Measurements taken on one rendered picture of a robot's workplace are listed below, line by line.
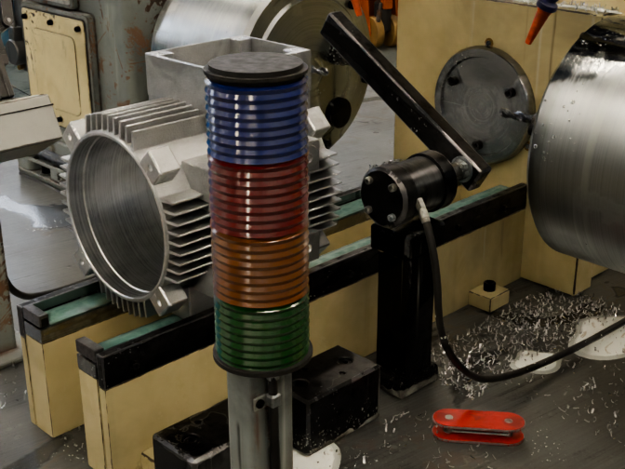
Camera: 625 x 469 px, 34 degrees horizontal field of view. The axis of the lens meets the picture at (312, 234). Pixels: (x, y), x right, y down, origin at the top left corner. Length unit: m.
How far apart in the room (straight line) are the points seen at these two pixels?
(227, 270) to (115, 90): 0.89
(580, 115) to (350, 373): 0.32
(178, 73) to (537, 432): 0.48
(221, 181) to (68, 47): 0.96
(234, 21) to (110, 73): 0.26
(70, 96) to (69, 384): 0.65
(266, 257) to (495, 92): 0.72
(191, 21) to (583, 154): 0.60
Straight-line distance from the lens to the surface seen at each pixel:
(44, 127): 1.10
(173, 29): 1.37
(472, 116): 1.30
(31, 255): 1.43
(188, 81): 0.93
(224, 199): 0.59
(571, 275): 1.29
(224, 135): 0.58
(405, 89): 1.08
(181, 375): 0.94
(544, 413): 1.05
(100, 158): 0.99
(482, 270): 1.25
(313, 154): 0.93
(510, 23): 1.26
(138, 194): 1.03
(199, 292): 0.94
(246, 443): 0.68
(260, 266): 0.60
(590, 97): 0.97
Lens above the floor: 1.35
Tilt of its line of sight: 22 degrees down
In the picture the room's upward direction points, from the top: straight up
